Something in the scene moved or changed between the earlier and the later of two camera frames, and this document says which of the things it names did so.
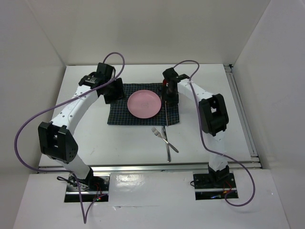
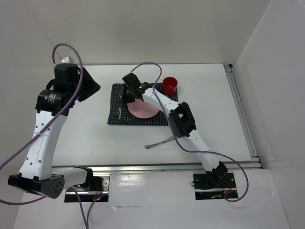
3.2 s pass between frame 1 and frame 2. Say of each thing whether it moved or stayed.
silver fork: moved
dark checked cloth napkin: stayed
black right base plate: stayed
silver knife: moved
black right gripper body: moved
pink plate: stayed
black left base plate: stayed
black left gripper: moved
